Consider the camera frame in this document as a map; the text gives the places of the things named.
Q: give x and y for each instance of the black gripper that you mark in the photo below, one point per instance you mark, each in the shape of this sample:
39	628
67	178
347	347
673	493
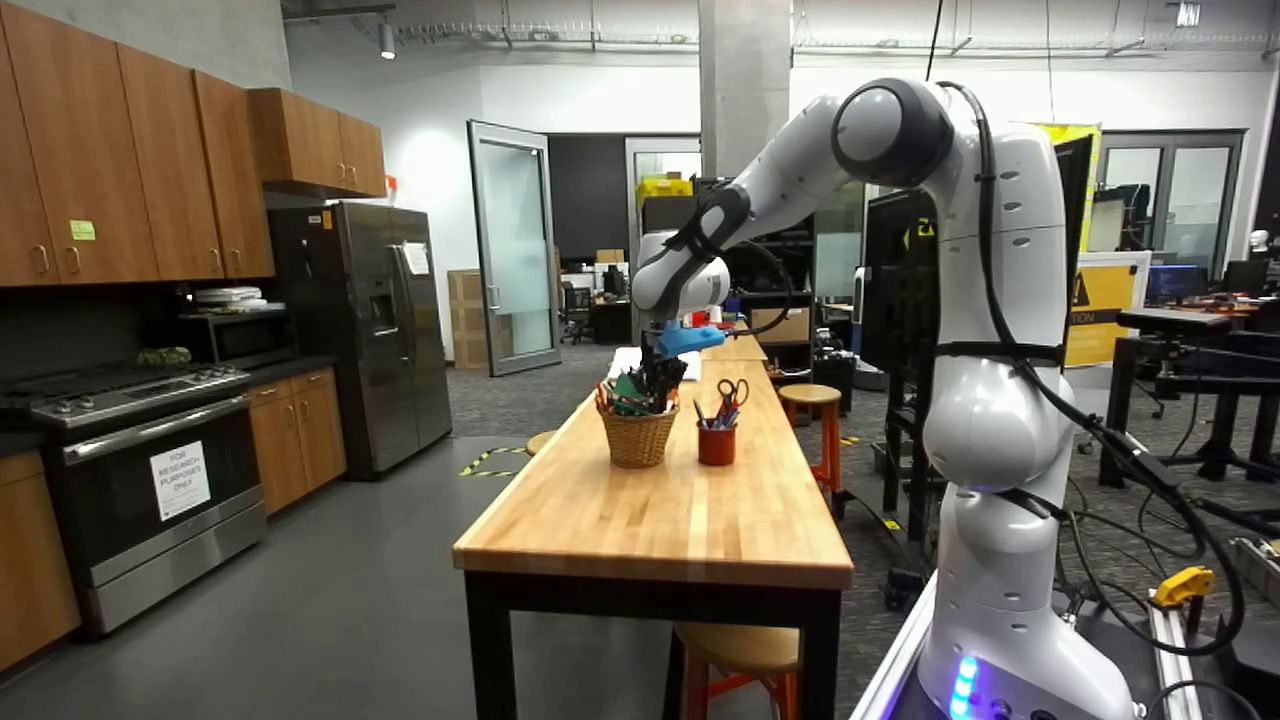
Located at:
660	361

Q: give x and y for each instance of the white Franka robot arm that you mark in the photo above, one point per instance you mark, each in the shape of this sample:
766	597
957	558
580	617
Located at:
985	427

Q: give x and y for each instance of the wicker basket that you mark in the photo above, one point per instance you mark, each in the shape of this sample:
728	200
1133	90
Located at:
638	442

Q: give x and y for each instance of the green card box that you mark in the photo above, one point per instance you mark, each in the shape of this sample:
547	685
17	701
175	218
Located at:
623	393

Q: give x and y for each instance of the white paper stack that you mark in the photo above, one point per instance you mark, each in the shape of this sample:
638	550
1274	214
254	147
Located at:
623	361

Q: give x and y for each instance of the scissors in mug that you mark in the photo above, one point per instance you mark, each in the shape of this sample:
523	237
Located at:
733	393

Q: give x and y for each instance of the red mug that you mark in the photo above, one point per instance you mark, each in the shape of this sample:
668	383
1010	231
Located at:
716	445

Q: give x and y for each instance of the wooden table with black legs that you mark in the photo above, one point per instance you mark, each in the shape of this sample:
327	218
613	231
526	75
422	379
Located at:
665	520

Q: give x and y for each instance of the round wooden stool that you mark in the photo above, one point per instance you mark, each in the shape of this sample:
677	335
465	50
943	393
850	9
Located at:
811	393
736	649

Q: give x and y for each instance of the cardboard boxes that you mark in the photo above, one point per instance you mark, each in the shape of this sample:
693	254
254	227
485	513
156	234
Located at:
465	321

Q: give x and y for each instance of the glass door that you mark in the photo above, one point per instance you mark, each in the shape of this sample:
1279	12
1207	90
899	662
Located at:
513	246

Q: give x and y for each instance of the black equipment rack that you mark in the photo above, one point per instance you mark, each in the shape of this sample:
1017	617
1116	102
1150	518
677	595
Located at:
899	294

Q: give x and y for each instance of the white paper on refrigerator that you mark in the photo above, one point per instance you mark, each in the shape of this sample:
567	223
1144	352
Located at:
415	258

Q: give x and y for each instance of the stainless steel refrigerator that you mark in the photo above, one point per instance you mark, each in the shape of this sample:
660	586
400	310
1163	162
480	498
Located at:
354	335

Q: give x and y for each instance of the concrete pillar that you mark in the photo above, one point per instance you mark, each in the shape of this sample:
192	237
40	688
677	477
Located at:
743	81

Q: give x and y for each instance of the narrow wooden base cabinet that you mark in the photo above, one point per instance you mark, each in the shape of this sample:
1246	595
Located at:
297	442

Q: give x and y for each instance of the wooden cabinets above refrigerator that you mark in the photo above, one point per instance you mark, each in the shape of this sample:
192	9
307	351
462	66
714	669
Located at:
313	143

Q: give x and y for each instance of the stainless steel microwave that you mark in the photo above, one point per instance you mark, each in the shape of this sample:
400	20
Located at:
232	335

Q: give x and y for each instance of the white dishes on microwave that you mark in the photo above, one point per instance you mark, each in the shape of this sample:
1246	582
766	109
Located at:
226	294

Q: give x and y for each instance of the yellow machine cabinet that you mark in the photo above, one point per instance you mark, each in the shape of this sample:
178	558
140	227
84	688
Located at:
1115	313

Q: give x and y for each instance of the white notice on oven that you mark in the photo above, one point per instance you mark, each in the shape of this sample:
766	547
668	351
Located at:
182	481

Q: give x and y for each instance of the black steel oven range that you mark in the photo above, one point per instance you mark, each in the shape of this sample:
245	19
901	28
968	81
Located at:
147	493

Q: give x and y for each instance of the black workbench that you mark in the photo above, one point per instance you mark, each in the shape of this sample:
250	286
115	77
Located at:
1202	361

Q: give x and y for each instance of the yellow clamp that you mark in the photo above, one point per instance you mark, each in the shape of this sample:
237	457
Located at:
1180	586

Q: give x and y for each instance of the green sticky note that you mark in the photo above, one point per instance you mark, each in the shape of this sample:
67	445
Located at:
83	231

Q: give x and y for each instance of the wide wooden base cabinet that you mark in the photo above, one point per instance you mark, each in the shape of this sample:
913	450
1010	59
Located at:
35	563

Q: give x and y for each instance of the aluminium cart rail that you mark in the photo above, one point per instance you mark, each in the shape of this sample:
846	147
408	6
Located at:
1172	664
888	654

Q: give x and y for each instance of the long wooden wall cabinets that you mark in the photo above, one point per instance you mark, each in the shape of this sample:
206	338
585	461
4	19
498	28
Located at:
123	162

